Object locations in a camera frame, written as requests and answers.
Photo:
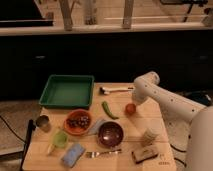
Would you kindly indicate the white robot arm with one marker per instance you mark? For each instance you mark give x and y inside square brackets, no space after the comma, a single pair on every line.
[199,154]

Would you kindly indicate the blue sponge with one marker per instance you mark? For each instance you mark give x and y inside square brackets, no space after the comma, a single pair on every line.
[73,154]

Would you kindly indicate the white paper cup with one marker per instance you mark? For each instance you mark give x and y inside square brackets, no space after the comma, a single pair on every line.
[149,136]

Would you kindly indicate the red apple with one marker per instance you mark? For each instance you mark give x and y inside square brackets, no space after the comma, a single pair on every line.
[130,109]

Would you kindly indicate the purple bowl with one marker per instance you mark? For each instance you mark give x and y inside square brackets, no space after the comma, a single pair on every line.
[110,134]

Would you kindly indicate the silver fork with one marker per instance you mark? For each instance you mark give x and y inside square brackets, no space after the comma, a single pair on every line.
[96,154]

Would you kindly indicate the green chili pepper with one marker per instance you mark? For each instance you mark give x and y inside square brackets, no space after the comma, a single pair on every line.
[107,110]

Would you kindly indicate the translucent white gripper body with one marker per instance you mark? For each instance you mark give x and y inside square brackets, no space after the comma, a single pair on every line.
[136,103]

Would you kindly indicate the green measuring cup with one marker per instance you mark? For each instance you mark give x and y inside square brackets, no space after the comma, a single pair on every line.
[58,139]

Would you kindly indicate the small metal cup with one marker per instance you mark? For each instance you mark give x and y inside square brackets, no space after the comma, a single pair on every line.
[43,123]

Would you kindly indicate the orange bowl with grapes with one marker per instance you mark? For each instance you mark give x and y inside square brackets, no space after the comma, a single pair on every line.
[77,122]

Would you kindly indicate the green plastic tray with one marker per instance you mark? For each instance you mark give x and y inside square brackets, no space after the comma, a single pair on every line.
[68,92]

